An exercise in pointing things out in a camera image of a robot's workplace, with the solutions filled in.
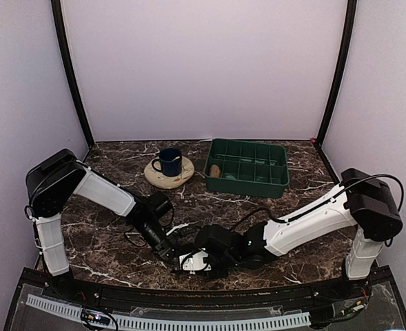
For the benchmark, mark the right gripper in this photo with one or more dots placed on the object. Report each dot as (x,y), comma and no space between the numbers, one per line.
(217,275)

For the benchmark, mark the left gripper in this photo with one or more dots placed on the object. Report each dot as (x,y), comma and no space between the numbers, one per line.
(167,250)

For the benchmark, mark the green divided plastic tray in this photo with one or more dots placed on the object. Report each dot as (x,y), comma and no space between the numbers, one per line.
(248,168)

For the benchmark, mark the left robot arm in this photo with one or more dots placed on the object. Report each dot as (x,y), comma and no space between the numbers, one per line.
(52,183)

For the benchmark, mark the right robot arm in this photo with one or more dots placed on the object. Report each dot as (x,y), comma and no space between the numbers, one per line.
(360,200)

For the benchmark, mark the cream round coaster plate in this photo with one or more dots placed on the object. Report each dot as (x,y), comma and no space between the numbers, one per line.
(159,180)

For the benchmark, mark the dark blue enamel mug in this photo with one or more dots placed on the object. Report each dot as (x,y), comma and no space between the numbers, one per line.
(169,162)

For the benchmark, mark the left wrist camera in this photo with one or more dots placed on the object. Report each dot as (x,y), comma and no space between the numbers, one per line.
(177,228)

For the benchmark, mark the white slotted cable duct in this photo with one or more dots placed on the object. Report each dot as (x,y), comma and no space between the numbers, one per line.
(165,320)

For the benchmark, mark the black front rail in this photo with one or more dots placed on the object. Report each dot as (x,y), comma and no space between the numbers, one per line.
(314,296)

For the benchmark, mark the left black frame post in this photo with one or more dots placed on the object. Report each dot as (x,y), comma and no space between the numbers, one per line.
(70,75)

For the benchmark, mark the black frame post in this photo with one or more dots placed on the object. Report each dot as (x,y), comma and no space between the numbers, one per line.
(341,61)
(70,75)

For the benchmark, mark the right black frame post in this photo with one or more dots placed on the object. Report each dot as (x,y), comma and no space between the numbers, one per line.
(341,61)

